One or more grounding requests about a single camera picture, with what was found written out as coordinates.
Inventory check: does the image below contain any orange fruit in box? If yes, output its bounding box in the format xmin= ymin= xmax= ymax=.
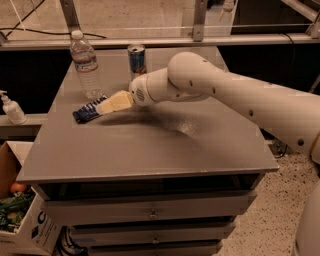
xmin=10 ymin=182 xmax=27 ymax=194

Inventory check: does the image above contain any clear plastic water bottle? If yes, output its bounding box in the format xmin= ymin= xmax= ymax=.
xmin=70 ymin=30 xmax=104 ymax=100

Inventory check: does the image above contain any black cable on floor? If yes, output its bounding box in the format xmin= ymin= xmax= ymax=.
xmin=0 ymin=0 xmax=107 ymax=40

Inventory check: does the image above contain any blue silver energy drink can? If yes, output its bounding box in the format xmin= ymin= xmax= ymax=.
xmin=127 ymin=44 xmax=147 ymax=80

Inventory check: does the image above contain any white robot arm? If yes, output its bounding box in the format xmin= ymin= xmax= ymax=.
xmin=98 ymin=52 xmax=320 ymax=164

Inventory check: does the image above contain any metal frame rail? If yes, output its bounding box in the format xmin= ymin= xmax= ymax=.
xmin=0 ymin=0 xmax=320 ymax=50

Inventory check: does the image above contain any white pump dispenser bottle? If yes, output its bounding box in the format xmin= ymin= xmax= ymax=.
xmin=0 ymin=90 xmax=27 ymax=125

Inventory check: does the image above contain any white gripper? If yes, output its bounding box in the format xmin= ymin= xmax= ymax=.
xmin=96 ymin=74 xmax=155 ymax=115

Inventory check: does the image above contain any blue rxbar blueberry wrapper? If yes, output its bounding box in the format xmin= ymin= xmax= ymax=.
xmin=72 ymin=95 xmax=107 ymax=124

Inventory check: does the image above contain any white cardboard box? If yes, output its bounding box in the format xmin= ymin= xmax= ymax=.
xmin=0 ymin=141 xmax=61 ymax=256

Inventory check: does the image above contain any grey drawer cabinet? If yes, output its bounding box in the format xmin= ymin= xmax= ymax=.
xmin=15 ymin=45 xmax=280 ymax=256

